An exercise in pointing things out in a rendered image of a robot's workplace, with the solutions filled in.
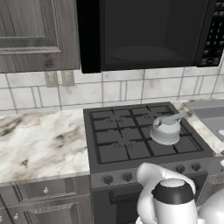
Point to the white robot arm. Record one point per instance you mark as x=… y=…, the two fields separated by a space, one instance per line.
x=172 y=201

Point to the dark grey gas stove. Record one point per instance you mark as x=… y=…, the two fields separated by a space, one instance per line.
x=125 y=137

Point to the silver kettle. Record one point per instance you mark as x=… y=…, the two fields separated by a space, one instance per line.
x=164 y=132

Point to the black stove knob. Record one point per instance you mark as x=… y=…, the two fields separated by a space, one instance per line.
x=108 y=179
x=127 y=176
x=196 y=166
x=180 y=168

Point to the black microwave oven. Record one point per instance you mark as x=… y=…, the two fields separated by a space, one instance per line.
x=151 y=32

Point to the grey steel sink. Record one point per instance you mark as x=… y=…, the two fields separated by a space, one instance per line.
x=208 y=116

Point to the white drawer knob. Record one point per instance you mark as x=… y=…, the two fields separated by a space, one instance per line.
x=45 y=190

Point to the grey drawer front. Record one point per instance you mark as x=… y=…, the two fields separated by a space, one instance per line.
x=35 y=189

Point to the grey wooden cupboard door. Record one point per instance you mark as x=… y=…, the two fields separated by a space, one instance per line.
x=32 y=29

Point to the grey lower cupboard door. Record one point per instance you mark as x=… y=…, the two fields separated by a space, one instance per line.
x=49 y=214

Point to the grey cupboard run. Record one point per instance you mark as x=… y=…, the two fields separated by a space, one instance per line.
x=214 y=178

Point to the white cupboard knob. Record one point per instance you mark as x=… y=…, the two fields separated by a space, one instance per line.
x=16 y=216

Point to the grey wall outlet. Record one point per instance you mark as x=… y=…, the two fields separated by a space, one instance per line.
x=67 y=78
x=51 y=78

